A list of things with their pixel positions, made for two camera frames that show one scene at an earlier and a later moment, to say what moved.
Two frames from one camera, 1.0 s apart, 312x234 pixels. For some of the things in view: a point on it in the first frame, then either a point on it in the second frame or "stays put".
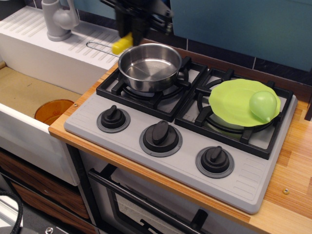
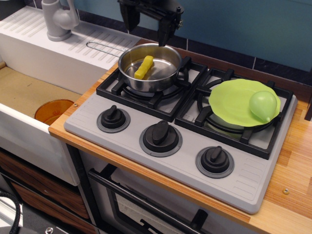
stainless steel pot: (147, 68) stays put
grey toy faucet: (60, 22) stays put
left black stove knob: (113, 120) stays put
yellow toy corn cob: (125, 43) → (145, 66)
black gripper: (158, 13) → (169, 10)
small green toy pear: (263, 104) stays put
